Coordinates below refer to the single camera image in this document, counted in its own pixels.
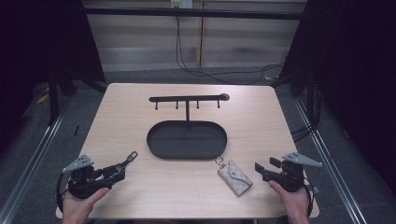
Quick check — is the black cable bundle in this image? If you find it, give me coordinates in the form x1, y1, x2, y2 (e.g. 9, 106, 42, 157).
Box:
290, 83, 323, 143

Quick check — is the metal floor rail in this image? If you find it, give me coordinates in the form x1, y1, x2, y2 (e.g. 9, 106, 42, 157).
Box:
0, 99, 74, 224
293, 97, 370, 224

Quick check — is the black horizontal frame bar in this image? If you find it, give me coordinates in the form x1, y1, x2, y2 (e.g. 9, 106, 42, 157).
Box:
83, 7, 306, 21

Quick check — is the black curtain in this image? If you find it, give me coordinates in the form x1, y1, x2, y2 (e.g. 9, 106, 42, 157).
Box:
270, 0, 396, 195
0, 0, 106, 157

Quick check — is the person's right hand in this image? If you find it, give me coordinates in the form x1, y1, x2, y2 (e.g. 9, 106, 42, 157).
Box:
269, 180, 310, 224

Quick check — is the black key rack with tray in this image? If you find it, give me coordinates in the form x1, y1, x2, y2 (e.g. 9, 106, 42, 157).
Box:
147, 92, 231, 161

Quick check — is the beige patterned key case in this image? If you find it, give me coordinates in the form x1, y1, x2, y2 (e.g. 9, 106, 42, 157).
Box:
214, 156, 254, 198

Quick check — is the person's left hand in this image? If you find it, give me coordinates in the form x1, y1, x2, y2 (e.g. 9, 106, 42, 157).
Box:
62, 187, 110, 224

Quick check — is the yellow tape piece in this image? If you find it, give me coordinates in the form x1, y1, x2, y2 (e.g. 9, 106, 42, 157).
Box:
35, 92, 50, 105

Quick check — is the black cable on floor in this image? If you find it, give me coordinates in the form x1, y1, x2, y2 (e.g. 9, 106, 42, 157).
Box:
175, 15, 285, 86

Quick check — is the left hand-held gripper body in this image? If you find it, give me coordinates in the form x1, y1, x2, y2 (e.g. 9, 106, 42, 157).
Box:
62, 154, 127, 200

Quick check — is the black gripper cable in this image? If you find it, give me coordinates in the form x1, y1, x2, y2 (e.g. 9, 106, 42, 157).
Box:
302, 176, 314, 217
55, 172, 69, 213

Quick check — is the black stand leg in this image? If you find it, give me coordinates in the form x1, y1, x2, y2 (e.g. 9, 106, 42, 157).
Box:
47, 73, 61, 126

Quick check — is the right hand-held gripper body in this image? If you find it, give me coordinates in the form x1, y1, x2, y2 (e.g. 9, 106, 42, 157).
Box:
262, 151, 323, 193

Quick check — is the white wall socket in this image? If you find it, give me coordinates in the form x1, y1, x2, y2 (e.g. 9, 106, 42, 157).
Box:
170, 0, 194, 9

